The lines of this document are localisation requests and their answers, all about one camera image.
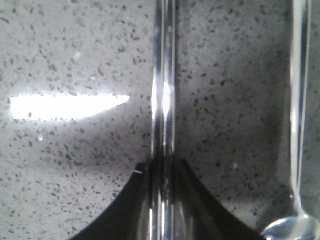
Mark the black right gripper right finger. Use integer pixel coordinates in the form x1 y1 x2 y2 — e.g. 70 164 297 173
174 159 262 240

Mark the steel spoon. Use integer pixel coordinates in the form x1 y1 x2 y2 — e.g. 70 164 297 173
261 0 320 240

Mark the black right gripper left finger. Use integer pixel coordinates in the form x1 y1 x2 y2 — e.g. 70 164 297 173
71 162 149 240

